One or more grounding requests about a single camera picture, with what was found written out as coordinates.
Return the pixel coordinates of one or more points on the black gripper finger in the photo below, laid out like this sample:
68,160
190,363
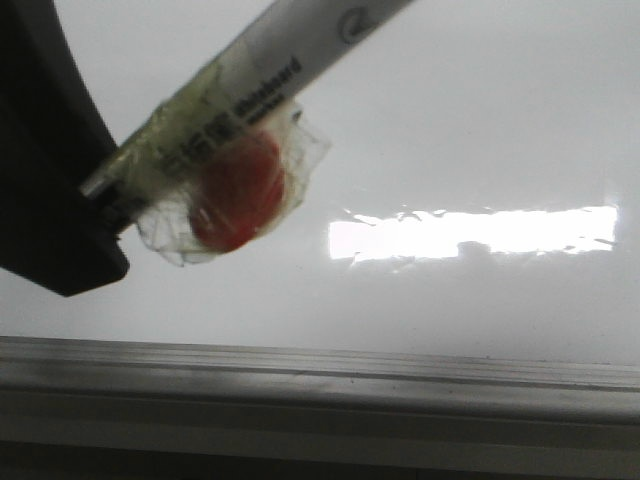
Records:
52,139

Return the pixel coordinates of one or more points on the white whiteboard marker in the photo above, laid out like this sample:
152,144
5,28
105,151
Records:
281,52

